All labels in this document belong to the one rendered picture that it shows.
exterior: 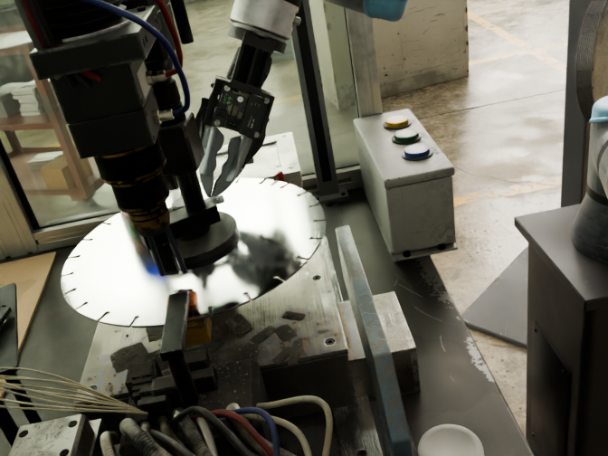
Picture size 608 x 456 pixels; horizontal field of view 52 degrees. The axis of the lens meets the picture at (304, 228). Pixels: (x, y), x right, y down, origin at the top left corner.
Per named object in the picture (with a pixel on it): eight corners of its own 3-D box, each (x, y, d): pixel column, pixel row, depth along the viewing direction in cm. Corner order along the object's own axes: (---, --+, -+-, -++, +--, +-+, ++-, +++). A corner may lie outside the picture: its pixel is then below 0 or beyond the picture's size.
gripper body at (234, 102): (199, 127, 71) (229, 22, 69) (201, 118, 80) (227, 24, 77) (262, 146, 73) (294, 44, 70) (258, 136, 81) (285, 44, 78)
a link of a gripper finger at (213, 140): (185, 199, 75) (205, 126, 73) (186, 188, 81) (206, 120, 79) (210, 205, 76) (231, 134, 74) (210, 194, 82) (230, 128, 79)
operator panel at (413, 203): (362, 188, 125) (352, 118, 118) (415, 177, 125) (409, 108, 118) (393, 262, 101) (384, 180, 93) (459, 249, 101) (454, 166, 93)
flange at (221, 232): (169, 276, 70) (163, 258, 69) (138, 241, 79) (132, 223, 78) (253, 237, 75) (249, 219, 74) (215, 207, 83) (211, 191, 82)
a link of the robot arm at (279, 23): (237, -11, 76) (299, 12, 78) (226, 26, 77) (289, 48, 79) (239, -16, 69) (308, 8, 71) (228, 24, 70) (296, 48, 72)
